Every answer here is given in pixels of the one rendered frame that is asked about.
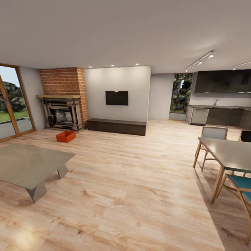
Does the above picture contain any storage box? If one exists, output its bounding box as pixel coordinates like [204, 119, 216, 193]
[56, 131, 76, 143]

